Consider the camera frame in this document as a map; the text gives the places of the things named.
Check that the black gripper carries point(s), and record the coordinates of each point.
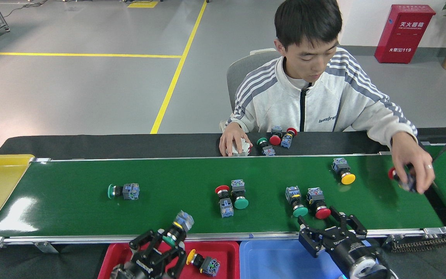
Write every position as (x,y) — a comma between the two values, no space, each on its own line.
(345,248)
(141,269)

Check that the blue plastic tray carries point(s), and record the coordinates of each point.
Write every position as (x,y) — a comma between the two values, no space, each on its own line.
(269,263)

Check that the white circuit breaker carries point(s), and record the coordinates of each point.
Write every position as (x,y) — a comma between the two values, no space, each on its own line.
(243,149)

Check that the person's right hand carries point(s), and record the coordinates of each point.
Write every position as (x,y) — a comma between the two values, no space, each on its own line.
(231,133)

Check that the yellow mushroom push button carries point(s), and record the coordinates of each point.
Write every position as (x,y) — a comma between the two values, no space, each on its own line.
(348,178)
(210,267)

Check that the red plastic tray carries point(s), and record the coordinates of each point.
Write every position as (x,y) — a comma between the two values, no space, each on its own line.
(229,267)

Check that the person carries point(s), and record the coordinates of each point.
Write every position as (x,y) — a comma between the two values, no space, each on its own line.
(269,104)

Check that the grey office chair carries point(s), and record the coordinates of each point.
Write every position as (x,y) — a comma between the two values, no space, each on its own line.
(238,77)

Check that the green push button yellow band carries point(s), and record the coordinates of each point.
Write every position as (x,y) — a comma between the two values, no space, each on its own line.
(184,221)

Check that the red fire extinguisher box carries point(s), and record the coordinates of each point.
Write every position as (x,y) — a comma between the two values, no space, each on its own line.
(405,37)

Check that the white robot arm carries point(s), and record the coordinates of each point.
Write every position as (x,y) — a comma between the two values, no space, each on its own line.
(364,269)

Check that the person's left hand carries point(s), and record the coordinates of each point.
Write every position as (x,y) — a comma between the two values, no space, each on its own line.
(412,159)

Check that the red push button yellow band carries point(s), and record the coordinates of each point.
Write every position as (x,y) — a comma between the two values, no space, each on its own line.
(286,142)

